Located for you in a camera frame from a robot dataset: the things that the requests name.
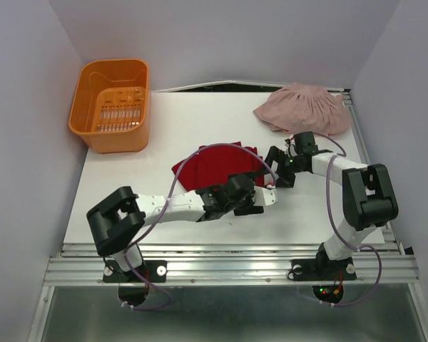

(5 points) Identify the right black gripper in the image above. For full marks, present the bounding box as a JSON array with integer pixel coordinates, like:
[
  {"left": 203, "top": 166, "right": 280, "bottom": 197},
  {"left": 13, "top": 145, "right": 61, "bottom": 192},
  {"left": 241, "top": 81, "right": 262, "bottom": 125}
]
[{"left": 255, "top": 145, "right": 305, "bottom": 187}]

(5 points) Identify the red pleated skirt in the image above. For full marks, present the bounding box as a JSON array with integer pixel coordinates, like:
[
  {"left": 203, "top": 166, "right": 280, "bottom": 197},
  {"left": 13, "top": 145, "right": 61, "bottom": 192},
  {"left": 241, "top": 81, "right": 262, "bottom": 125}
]
[{"left": 178, "top": 142, "right": 263, "bottom": 191}]

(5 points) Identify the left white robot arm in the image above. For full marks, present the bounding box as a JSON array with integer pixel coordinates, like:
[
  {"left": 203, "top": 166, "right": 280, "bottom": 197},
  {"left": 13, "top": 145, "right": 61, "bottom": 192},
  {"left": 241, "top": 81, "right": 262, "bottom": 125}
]
[{"left": 86, "top": 174, "right": 275, "bottom": 281}]

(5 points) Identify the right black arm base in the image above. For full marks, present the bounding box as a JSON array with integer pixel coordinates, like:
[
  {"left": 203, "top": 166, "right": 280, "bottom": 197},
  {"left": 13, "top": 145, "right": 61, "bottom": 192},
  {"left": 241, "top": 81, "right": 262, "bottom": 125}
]
[{"left": 287, "top": 244, "right": 357, "bottom": 282}]

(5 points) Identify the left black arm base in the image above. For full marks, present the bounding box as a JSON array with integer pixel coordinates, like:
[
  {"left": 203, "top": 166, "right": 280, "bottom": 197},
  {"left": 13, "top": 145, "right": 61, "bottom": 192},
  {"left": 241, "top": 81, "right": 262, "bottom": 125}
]
[{"left": 96, "top": 259, "right": 169, "bottom": 284}]

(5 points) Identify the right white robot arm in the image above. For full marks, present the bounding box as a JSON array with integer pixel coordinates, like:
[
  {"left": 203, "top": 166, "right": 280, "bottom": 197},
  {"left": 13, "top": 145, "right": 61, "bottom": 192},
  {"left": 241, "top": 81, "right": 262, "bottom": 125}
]
[{"left": 263, "top": 132, "right": 399, "bottom": 278}]

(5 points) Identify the pink pleated skirt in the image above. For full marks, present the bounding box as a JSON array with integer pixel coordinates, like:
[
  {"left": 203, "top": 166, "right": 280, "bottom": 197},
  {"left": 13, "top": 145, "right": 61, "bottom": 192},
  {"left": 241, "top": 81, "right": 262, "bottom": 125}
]
[{"left": 253, "top": 83, "right": 352, "bottom": 135}]

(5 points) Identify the orange plastic basket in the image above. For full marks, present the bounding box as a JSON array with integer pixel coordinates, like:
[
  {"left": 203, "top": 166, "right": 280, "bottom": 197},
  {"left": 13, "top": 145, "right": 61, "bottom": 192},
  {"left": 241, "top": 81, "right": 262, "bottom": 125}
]
[{"left": 68, "top": 58, "right": 151, "bottom": 154}]

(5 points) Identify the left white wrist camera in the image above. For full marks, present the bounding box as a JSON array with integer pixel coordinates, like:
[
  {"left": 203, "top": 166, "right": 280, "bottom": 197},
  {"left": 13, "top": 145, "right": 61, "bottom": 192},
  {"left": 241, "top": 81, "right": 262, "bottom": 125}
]
[{"left": 253, "top": 185, "right": 278, "bottom": 207}]

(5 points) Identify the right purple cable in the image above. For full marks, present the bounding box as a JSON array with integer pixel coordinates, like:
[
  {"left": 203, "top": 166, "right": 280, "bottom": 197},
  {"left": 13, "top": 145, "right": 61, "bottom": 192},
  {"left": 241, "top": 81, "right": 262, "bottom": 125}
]
[{"left": 287, "top": 133, "right": 382, "bottom": 308}]

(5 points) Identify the aluminium rail frame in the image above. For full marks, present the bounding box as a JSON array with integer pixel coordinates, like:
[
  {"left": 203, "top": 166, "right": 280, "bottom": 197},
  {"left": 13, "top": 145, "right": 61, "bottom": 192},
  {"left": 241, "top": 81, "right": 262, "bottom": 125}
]
[{"left": 29, "top": 92, "right": 428, "bottom": 341}]

